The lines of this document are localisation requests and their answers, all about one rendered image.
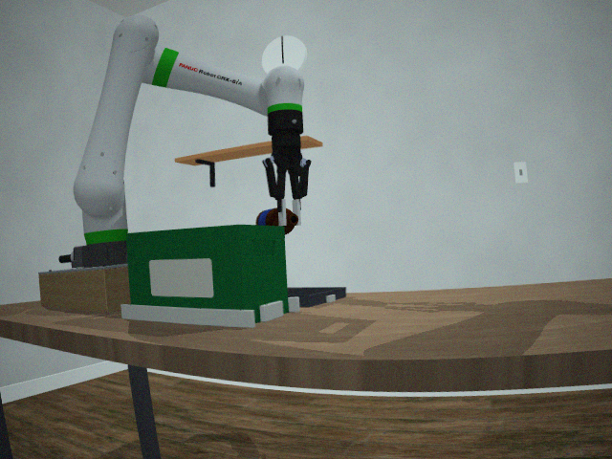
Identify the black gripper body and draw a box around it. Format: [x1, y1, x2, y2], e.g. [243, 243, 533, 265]
[271, 133, 302, 170]

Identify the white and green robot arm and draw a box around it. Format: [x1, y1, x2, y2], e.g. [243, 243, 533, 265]
[58, 14, 304, 268]

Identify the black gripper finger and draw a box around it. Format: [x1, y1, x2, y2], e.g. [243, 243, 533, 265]
[288, 155, 311, 226]
[262, 155, 288, 226]

